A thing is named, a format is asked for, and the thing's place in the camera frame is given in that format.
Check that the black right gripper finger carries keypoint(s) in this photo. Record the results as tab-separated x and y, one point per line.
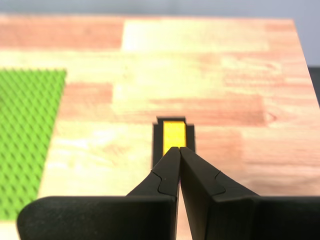
140	212
225	215

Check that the yellow eight-stud brick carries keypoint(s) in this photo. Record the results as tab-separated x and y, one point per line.
174	133

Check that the green studded baseplate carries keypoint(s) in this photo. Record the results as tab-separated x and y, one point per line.
25	125

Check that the black tape rectangle outline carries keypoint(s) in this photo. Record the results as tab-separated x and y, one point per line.
157	140

